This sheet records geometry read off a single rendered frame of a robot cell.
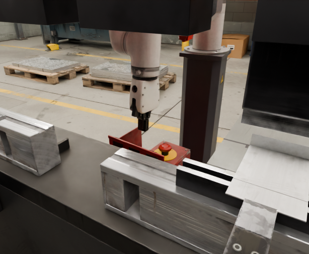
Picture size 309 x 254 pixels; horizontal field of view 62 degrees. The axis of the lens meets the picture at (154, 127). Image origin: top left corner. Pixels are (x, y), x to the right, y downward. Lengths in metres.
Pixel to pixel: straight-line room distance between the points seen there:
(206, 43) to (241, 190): 0.84
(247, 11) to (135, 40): 6.28
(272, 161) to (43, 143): 0.42
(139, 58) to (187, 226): 0.48
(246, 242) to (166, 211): 0.15
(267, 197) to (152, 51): 0.51
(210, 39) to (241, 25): 5.88
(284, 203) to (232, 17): 6.75
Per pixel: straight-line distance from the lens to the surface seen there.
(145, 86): 0.74
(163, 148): 0.76
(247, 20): 6.96
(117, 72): 3.74
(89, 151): 0.64
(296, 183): 0.37
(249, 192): 0.33
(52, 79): 4.26
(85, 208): 0.49
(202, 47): 1.11
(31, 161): 0.59
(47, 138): 0.57
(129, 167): 0.41
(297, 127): 0.30
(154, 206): 0.40
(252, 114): 0.30
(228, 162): 0.38
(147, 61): 0.73
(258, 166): 0.38
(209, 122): 1.18
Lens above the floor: 1.21
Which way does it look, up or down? 27 degrees down
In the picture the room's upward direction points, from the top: straight up
